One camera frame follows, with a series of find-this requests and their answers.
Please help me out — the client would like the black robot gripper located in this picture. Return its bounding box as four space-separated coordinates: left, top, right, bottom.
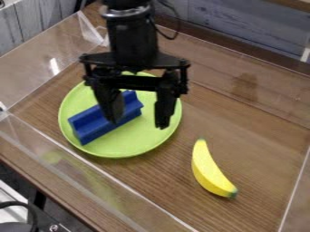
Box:
79 5 190 130

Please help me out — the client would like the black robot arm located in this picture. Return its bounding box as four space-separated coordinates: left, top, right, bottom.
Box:
79 0 190 130

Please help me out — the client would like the lime green plate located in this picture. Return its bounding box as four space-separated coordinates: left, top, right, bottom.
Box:
58 82 182 159

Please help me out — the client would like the yellow toy banana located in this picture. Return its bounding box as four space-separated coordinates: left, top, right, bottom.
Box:
191 139 240 198

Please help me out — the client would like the blue foam block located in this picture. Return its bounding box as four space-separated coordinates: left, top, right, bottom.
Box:
69 91 145 145

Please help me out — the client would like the black cable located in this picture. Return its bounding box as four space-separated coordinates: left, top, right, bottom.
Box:
150 0 182 41

